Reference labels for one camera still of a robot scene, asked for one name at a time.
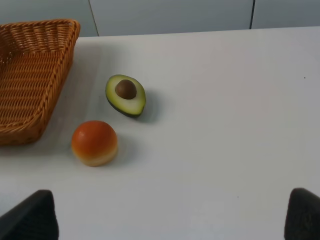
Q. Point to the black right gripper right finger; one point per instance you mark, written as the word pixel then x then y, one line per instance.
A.
pixel 303 216

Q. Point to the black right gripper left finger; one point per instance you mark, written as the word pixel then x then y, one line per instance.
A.
pixel 32 219

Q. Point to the orange wicker basket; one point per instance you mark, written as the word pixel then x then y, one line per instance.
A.
pixel 35 59

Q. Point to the orange round bread bun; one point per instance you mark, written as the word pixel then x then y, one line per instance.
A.
pixel 94 143

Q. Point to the halved avocado with pit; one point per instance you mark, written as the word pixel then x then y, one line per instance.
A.
pixel 126 95

